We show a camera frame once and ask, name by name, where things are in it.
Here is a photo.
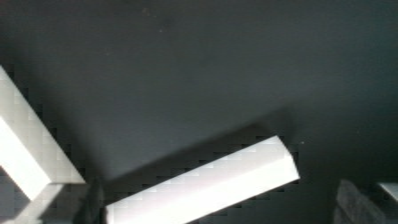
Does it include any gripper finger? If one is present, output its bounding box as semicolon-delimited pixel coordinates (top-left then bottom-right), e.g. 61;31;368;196
334;180;398;224

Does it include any white square tabletop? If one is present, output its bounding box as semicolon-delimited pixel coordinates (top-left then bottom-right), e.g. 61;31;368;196
107;136;301;224

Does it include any white L-shaped obstacle fence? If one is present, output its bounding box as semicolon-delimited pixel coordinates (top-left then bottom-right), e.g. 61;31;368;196
0;67;86;224

